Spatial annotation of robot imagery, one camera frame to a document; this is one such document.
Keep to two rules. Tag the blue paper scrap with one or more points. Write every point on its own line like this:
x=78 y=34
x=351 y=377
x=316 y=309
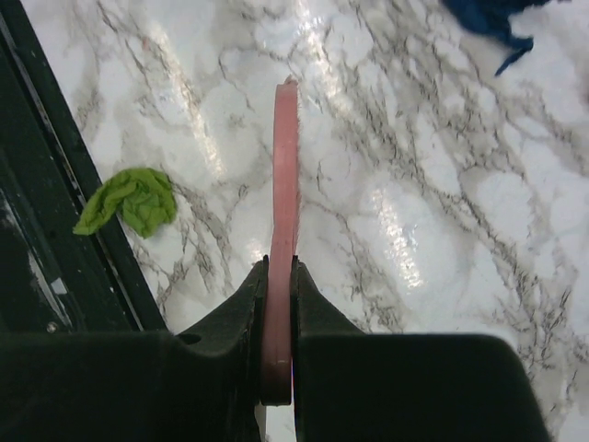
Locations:
x=491 y=18

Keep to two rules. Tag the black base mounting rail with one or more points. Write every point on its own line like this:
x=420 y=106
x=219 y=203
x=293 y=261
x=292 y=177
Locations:
x=52 y=280

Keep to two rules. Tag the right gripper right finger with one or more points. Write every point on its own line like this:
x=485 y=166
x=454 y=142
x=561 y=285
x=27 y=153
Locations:
x=350 y=385

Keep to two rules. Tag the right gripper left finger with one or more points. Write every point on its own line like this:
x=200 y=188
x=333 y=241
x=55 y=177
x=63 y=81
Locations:
x=199 y=385

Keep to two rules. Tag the pink hand brush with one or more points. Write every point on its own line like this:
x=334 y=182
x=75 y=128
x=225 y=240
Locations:
x=276 y=355

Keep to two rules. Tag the green paper scrap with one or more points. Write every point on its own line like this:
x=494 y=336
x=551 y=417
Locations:
x=142 y=197

